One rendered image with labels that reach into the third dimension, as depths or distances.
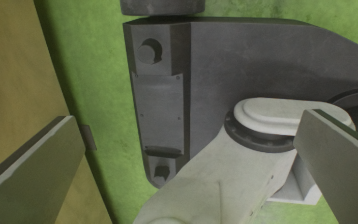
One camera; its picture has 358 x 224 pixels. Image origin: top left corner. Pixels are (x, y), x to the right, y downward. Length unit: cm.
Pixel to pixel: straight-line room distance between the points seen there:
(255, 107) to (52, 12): 70
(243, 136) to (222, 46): 20
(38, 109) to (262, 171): 63
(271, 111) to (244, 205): 17
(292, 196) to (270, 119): 19
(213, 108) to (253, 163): 22
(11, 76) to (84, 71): 25
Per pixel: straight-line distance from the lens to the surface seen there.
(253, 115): 36
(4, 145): 66
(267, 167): 33
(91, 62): 77
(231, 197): 28
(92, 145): 99
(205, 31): 45
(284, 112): 38
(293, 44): 48
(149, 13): 43
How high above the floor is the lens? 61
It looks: 58 degrees down
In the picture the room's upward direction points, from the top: 160 degrees counter-clockwise
